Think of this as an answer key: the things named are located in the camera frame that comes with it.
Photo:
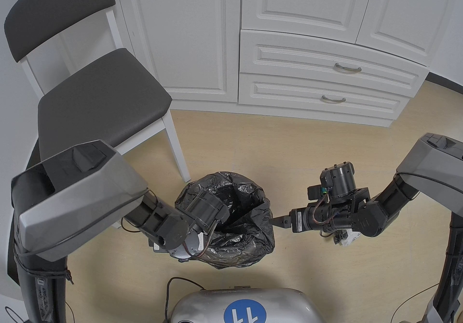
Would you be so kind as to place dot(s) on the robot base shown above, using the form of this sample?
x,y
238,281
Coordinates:
x,y
202,307

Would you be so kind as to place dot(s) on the grey and white chair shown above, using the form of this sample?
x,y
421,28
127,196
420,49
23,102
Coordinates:
x,y
101,104

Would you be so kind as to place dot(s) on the crumpled white paper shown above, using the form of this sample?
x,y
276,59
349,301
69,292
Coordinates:
x,y
351,240

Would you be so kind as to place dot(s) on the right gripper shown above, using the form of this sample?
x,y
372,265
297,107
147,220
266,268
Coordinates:
x,y
313,220

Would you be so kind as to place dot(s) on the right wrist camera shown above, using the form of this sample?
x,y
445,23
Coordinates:
x,y
314,193

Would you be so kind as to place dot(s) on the black plastic bag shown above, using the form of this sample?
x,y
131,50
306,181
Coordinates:
x,y
246,234

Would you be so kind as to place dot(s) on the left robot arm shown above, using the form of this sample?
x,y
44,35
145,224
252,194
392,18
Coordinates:
x,y
72,198

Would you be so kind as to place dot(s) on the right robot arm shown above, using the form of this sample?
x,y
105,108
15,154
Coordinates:
x,y
426,166

